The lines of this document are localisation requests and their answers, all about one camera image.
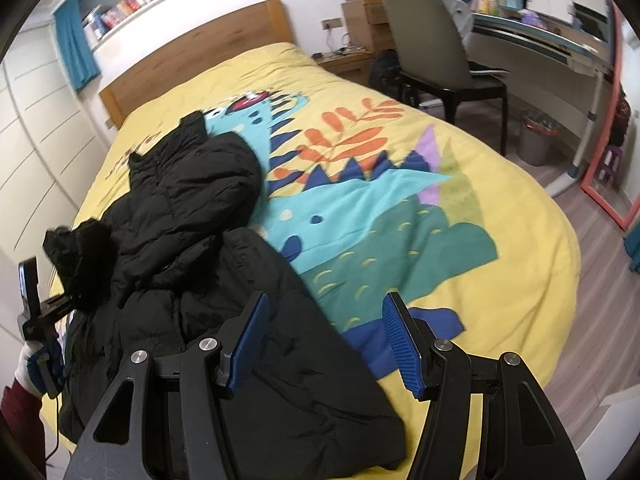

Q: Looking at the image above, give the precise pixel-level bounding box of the white wardrobe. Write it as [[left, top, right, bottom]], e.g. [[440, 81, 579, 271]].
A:
[[0, 35, 112, 261]]

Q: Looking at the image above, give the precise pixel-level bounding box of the black backpack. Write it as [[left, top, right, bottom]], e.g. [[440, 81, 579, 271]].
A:
[[369, 50, 416, 106]]

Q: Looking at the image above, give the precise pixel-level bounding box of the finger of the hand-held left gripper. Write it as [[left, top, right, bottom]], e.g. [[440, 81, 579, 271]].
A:
[[42, 295, 81, 318]]

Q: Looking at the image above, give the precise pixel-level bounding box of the person's left hand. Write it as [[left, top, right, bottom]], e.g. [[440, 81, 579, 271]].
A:
[[11, 339, 51, 397]]

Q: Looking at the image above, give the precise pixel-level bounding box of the pink framed mirror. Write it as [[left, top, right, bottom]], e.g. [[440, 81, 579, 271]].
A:
[[580, 2, 640, 231]]

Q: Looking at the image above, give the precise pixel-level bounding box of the grey trash bin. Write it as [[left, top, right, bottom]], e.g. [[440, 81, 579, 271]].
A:
[[516, 110, 558, 166]]

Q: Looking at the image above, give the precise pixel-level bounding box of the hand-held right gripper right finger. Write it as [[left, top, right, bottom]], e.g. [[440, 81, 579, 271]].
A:
[[382, 291, 586, 480]]

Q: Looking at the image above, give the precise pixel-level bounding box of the wooden cabinet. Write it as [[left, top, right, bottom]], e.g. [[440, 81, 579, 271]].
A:
[[341, 0, 396, 52]]

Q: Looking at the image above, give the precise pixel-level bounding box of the blue curtain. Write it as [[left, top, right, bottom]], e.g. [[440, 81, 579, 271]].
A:
[[54, 0, 102, 93]]

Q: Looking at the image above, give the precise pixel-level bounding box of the wooden nightstand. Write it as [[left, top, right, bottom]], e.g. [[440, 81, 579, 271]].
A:
[[315, 50, 382, 81]]

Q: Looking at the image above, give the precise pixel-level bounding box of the grey black chair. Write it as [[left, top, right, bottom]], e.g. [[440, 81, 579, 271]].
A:
[[382, 0, 511, 153]]

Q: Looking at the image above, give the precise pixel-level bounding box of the wooden bed headboard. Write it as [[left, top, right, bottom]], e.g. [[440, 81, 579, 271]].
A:
[[98, 0, 296, 128]]

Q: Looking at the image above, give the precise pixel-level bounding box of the yellow dinosaur printed blanket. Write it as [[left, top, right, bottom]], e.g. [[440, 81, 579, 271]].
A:
[[37, 41, 583, 480]]

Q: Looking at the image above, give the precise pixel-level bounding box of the black cable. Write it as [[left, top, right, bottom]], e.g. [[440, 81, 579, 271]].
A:
[[46, 394, 66, 463]]

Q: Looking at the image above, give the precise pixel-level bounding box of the black puffer jacket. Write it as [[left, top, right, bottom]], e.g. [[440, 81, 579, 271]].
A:
[[42, 111, 407, 480]]

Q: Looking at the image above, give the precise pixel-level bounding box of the white blue desk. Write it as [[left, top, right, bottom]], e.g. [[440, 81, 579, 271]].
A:
[[452, 0, 613, 195]]

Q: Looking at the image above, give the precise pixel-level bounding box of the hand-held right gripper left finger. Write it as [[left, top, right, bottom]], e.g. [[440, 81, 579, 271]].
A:
[[62, 291, 271, 480]]

